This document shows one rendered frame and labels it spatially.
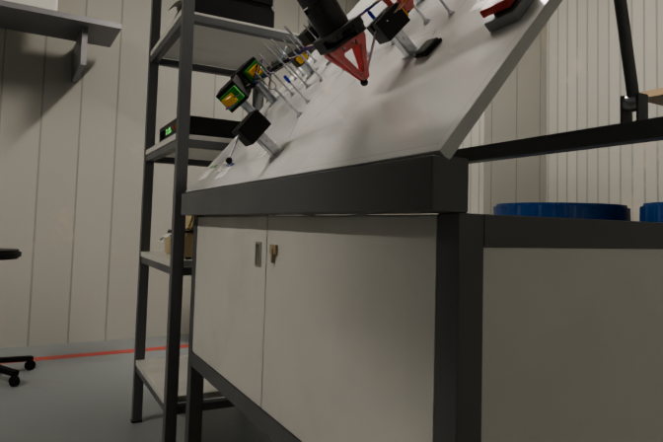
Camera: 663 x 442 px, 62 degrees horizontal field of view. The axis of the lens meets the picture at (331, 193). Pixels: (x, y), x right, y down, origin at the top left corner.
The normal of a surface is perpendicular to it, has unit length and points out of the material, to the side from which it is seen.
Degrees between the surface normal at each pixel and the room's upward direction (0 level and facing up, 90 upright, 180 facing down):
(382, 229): 90
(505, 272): 90
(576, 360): 90
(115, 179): 90
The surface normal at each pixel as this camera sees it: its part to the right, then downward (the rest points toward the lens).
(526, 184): 0.51, -0.04
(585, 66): -0.86, -0.05
